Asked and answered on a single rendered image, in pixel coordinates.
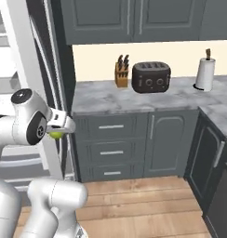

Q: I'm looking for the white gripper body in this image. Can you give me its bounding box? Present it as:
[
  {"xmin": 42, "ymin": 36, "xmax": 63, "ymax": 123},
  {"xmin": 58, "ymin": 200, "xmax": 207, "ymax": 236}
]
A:
[{"xmin": 46, "ymin": 115, "xmax": 77, "ymax": 135}]

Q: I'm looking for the green lime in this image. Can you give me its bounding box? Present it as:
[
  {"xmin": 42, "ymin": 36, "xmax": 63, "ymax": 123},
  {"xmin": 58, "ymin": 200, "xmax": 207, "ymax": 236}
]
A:
[{"xmin": 48, "ymin": 131, "xmax": 65, "ymax": 139}]

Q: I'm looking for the dark fridge door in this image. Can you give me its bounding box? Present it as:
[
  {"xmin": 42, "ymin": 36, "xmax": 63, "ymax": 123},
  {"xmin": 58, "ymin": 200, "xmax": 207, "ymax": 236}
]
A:
[{"xmin": 0, "ymin": 0, "xmax": 77, "ymax": 183}]

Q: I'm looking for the white fridge with shelves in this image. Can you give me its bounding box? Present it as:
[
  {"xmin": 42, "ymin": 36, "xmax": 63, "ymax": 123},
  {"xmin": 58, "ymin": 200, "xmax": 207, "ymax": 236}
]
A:
[{"xmin": 0, "ymin": 0, "xmax": 52, "ymax": 193}]

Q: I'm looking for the grey drawer front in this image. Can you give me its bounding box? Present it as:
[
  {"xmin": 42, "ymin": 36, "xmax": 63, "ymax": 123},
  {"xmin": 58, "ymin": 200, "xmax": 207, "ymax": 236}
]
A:
[
  {"xmin": 87, "ymin": 139, "xmax": 148, "ymax": 165},
  {"xmin": 87, "ymin": 165, "xmax": 146, "ymax": 182},
  {"xmin": 86, "ymin": 114, "xmax": 150, "ymax": 139}
]

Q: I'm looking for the wooden knife block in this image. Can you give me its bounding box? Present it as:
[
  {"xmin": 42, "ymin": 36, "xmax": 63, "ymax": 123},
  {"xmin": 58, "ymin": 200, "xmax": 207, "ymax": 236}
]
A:
[{"xmin": 114, "ymin": 62, "xmax": 130, "ymax": 88}]

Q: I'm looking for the black toaster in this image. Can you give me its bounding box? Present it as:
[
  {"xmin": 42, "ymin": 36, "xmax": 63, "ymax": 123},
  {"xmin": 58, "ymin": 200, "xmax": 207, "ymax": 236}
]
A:
[{"xmin": 131, "ymin": 60, "xmax": 172, "ymax": 95}]

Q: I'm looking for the grey base cupboard door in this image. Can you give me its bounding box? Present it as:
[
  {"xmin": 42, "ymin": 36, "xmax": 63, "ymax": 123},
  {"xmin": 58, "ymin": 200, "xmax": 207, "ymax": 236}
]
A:
[{"xmin": 144, "ymin": 110, "xmax": 199, "ymax": 179}]

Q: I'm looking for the dark corner cupboard door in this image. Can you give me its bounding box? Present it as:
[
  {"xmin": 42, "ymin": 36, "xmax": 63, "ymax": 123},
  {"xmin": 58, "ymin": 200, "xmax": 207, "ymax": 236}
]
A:
[{"xmin": 185, "ymin": 114, "xmax": 227, "ymax": 213}]

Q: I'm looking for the white paper towel roll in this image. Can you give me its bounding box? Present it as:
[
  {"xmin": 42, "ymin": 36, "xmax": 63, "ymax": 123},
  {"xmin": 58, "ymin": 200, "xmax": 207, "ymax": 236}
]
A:
[{"xmin": 195, "ymin": 58, "xmax": 217, "ymax": 92}]

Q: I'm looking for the paper towel holder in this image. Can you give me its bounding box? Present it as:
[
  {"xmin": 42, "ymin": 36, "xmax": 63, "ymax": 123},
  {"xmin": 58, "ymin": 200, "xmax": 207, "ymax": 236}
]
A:
[{"xmin": 193, "ymin": 47, "xmax": 217, "ymax": 93}]

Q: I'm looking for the dark dishwasher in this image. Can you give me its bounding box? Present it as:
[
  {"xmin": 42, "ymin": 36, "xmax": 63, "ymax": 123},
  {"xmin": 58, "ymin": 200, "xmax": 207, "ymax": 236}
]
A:
[{"xmin": 204, "ymin": 154, "xmax": 227, "ymax": 238}]

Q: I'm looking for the silver drawer handle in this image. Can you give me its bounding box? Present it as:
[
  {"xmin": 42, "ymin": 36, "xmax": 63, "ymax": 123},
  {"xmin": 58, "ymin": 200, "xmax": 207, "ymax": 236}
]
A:
[
  {"xmin": 100, "ymin": 150, "xmax": 125, "ymax": 156},
  {"xmin": 98, "ymin": 124, "xmax": 126, "ymax": 130},
  {"xmin": 103, "ymin": 170, "xmax": 122, "ymax": 176}
]

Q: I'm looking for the silver fridge door handle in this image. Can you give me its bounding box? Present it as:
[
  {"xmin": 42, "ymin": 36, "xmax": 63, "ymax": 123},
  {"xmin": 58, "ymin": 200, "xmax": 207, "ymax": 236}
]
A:
[{"xmin": 29, "ymin": 15, "xmax": 58, "ymax": 109}]

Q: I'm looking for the black knife handle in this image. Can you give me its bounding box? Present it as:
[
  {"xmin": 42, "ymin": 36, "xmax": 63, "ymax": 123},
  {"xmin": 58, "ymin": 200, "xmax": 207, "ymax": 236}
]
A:
[
  {"xmin": 116, "ymin": 54, "xmax": 125, "ymax": 72},
  {"xmin": 123, "ymin": 54, "xmax": 130, "ymax": 72}
]

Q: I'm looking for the silver base cupboard handle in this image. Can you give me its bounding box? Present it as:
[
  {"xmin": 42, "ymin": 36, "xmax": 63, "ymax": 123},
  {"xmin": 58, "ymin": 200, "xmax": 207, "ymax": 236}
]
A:
[{"xmin": 149, "ymin": 114, "xmax": 155, "ymax": 140}]

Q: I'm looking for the grey wall cupboard door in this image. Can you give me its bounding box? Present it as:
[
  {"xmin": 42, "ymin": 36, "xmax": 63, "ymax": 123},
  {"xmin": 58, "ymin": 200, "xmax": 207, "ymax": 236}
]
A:
[
  {"xmin": 132, "ymin": 0, "xmax": 207, "ymax": 43},
  {"xmin": 60, "ymin": 0, "xmax": 133, "ymax": 46},
  {"xmin": 198, "ymin": 0, "xmax": 227, "ymax": 41}
]

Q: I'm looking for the silver wall cupboard handle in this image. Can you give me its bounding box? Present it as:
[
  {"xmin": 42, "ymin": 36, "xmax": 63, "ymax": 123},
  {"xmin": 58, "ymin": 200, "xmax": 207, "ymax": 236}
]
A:
[
  {"xmin": 139, "ymin": 0, "xmax": 144, "ymax": 35},
  {"xmin": 127, "ymin": 0, "xmax": 131, "ymax": 35}
]

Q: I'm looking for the silver corner cupboard handle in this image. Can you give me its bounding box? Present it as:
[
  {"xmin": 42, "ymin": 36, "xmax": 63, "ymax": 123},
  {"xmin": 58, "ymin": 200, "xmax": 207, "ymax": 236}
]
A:
[{"xmin": 213, "ymin": 140, "xmax": 226, "ymax": 169}]

